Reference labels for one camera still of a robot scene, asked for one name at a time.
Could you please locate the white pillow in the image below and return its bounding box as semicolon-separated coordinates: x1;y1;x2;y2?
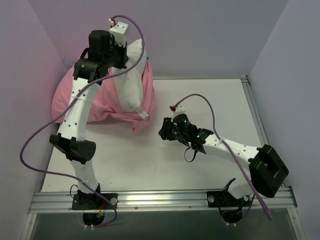
111;39;149;119

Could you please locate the pink floral pillowcase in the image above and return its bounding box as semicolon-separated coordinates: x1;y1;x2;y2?
51;62;157;132

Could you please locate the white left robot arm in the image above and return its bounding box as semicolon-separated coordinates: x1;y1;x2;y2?
49;30;128;210

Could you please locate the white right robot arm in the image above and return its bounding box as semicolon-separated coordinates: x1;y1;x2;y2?
158;113;289;207

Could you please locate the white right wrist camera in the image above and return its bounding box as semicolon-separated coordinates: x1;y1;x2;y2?
170;104;186;119

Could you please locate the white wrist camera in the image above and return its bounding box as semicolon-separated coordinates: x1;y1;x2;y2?
170;104;186;119
108;18;130;47

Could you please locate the black short right cable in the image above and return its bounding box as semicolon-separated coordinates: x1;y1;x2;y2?
184;147;200;163

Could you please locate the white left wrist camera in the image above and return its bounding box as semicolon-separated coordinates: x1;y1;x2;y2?
108;18;130;47

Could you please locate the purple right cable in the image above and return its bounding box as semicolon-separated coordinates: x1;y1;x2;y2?
176;93;273;220

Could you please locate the purple cable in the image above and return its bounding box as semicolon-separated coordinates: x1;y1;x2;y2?
176;93;273;220
19;15;145;228

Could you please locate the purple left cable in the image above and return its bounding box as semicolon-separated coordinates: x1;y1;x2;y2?
19;15;145;228

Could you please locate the aluminium right side rail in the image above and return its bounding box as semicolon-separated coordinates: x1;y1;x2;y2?
241;76;286;188

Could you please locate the aluminium rail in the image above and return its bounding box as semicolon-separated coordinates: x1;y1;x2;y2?
153;75;249;83
27;186;298;214
241;76;286;188

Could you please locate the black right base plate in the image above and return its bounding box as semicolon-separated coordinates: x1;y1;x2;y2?
206;188;252;223

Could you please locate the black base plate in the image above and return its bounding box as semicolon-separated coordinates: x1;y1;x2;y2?
71;189;119;227
206;188;252;223

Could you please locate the aluminium back rail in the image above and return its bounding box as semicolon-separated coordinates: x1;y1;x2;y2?
153;75;249;83

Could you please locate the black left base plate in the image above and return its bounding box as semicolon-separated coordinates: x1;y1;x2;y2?
71;189;119;227

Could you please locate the aluminium front rail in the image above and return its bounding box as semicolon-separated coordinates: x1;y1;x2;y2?
27;186;298;214

